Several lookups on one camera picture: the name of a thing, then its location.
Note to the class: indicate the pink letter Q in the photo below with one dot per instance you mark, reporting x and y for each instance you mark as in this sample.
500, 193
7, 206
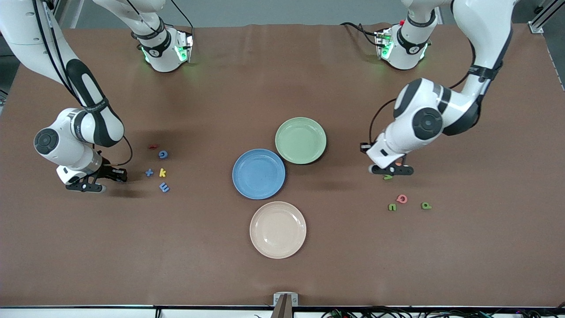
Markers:
399, 199

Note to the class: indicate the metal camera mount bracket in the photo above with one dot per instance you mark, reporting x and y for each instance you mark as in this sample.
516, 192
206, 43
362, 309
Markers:
285, 300

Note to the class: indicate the blue plate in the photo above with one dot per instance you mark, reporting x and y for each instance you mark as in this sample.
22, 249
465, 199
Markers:
258, 174

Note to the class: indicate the blue letter G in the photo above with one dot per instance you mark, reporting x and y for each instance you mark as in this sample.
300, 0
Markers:
160, 154

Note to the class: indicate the aluminium frame profile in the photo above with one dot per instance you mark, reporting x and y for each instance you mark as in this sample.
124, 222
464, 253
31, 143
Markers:
542, 17

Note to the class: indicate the beige plate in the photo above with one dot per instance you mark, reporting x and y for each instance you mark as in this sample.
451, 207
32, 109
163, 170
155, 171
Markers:
278, 229

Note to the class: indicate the blue plus sign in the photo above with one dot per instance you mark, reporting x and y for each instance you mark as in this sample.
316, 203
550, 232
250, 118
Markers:
149, 172

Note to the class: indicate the yellow letter k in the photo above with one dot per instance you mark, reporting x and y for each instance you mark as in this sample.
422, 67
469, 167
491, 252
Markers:
162, 172

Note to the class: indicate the white table edge rail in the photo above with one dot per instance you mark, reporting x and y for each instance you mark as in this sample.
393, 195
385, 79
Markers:
88, 312

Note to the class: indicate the green plate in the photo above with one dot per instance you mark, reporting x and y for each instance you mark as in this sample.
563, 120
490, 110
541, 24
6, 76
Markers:
300, 140

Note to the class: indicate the blue letter E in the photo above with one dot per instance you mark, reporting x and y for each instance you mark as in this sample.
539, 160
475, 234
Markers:
164, 187

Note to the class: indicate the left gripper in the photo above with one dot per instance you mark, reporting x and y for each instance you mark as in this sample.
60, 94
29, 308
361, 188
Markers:
363, 149

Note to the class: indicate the table cover sheet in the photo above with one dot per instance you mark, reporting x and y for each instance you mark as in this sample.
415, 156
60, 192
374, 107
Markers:
88, 247

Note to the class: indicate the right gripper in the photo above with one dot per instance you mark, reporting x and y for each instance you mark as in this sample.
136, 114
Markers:
109, 171

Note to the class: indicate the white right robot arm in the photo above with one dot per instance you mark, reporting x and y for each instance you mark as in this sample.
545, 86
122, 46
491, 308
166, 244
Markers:
88, 115

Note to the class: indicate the green letter p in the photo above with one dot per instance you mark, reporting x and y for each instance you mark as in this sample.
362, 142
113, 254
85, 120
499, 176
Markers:
426, 206

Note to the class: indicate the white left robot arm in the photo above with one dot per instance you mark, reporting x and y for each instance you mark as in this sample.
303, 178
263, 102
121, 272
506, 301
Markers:
481, 31

